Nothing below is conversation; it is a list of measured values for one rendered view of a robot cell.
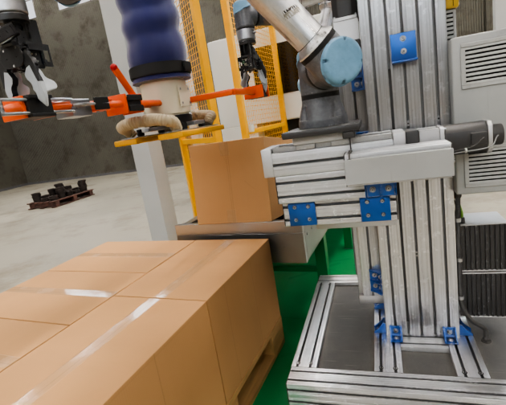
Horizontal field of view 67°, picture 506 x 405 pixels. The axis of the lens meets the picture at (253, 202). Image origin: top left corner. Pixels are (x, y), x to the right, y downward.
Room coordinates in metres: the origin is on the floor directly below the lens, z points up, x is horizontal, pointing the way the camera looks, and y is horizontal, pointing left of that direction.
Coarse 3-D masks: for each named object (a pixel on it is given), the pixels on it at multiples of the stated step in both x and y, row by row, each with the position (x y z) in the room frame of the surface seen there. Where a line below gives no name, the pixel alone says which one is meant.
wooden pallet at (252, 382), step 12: (276, 324) 1.63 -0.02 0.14; (276, 336) 1.61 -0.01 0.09; (264, 348) 1.48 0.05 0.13; (276, 348) 1.59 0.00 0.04; (264, 360) 1.55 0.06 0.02; (252, 372) 1.47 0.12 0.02; (264, 372) 1.46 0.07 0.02; (240, 384) 1.25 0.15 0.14; (252, 384) 1.40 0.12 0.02; (240, 396) 1.34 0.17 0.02; (252, 396) 1.33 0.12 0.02
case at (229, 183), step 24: (216, 144) 1.87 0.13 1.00; (240, 144) 1.82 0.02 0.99; (264, 144) 1.79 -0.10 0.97; (192, 168) 1.92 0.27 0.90; (216, 168) 1.87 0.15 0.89; (240, 168) 1.82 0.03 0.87; (216, 192) 1.86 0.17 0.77; (240, 192) 1.81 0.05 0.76; (264, 192) 1.76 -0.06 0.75; (216, 216) 1.85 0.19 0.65; (240, 216) 1.80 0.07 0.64; (264, 216) 1.75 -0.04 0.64
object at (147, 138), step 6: (138, 132) 1.47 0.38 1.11; (162, 132) 1.60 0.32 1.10; (126, 138) 1.41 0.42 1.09; (132, 138) 1.40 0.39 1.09; (138, 138) 1.38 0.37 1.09; (144, 138) 1.41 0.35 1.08; (150, 138) 1.45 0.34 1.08; (156, 138) 1.48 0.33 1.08; (114, 144) 1.41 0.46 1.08; (120, 144) 1.39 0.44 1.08; (126, 144) 1.39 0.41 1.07; (132, 144) 1.38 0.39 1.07
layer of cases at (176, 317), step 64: (128, 256) 1.76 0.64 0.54; (192, 256) 1.61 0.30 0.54; (256, 256) 1.55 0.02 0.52; (0, 320) 1.26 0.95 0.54; (64, 320) 1.18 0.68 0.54; (128, 320) 1.10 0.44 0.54; (192, 320) 1.07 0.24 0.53; (256, 320) 1.46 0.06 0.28; (0, 384) 0.87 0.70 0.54; (64, 384) 0.82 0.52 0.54; (128, 384) 0.80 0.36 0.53; (192, 384) 1.01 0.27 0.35
